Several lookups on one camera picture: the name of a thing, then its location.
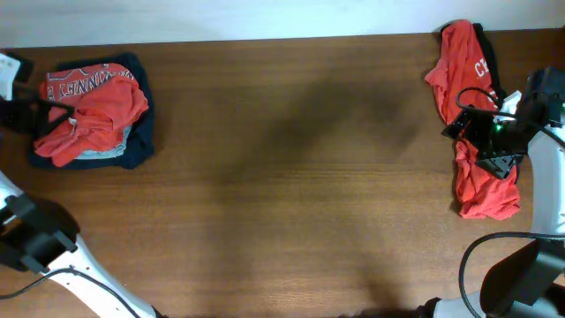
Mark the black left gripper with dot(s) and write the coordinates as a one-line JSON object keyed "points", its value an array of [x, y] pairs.
{"points": [[22, 108]]}

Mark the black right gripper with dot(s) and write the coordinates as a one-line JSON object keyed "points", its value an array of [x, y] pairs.
{"points": [[481, 119]]}

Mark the orange t-shirt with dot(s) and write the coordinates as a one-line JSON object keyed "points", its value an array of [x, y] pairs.
{"points": [[106, 98]]}

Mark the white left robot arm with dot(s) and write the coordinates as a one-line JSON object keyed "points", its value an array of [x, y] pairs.
{"points": [[40, 236]]}

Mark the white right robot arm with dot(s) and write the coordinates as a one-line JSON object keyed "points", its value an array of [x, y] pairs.
{"points": [[524, 283]]}

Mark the black garment under red one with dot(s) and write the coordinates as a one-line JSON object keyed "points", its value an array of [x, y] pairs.
{"points": [[491, 60]]}

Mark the folded grey garment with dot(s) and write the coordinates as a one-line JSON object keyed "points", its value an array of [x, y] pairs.
{"points": [[116, 151]]}

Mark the red garment with white letters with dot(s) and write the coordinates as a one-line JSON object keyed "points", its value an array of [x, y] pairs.
{"points": [[461, 65]]}

